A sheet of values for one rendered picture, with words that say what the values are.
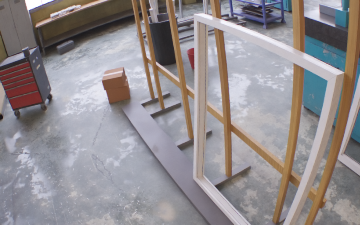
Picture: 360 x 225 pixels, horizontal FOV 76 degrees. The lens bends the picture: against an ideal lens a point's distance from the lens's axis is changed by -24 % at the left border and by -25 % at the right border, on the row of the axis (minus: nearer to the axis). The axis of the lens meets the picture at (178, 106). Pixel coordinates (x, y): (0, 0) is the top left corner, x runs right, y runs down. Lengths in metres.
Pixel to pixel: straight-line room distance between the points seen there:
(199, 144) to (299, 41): 1.35
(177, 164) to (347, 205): 1.73
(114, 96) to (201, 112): 2.05
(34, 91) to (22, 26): 3.76
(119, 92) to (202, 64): 2.15
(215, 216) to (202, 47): 1.29
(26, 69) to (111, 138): 1.83
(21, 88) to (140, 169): 2.49
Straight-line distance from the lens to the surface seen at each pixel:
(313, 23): 2.94
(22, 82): 4.51
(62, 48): 7.18
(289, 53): 1.30
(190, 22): 6.49
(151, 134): 3.22
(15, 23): 7.96
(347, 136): 2.80
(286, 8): 7.89
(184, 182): 2.62
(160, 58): 4.76
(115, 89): 4.00
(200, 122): 2.24
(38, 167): 3.50
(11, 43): 8.07
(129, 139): 3.33
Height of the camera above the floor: 1.97
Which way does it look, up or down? 32 degrees down
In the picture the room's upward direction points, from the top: 10 degrees counter-clockwise
